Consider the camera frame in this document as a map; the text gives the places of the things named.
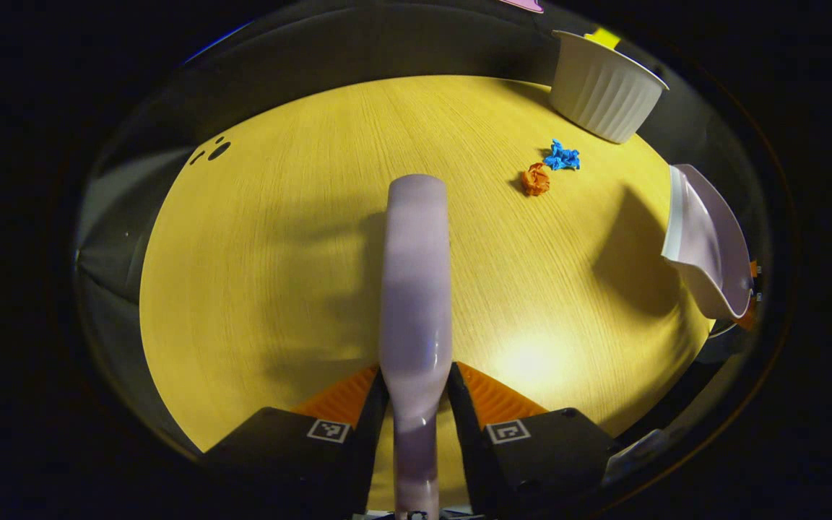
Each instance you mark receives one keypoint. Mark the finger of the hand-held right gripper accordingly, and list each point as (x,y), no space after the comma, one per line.
(750,316)
(754,270)

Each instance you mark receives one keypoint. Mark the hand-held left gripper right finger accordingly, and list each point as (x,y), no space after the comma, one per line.
(468,448)

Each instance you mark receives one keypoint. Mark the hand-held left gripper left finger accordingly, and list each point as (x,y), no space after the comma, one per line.
(371,448)

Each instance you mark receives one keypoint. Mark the lavender plastic dustpan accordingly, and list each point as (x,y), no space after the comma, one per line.
(712,245)

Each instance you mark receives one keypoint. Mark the lavender small broom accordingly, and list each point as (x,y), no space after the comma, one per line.
(416,289)

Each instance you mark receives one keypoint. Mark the blue paper trash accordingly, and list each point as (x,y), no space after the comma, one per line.
(562,157)

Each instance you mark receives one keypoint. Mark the white ribbed cup garbage bin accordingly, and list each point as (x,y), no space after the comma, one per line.
(600,97)

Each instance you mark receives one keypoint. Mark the orange paper trash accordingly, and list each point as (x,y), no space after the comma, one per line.
(535,180)

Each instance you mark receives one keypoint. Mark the wooden desktop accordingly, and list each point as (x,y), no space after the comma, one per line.
(279,253)

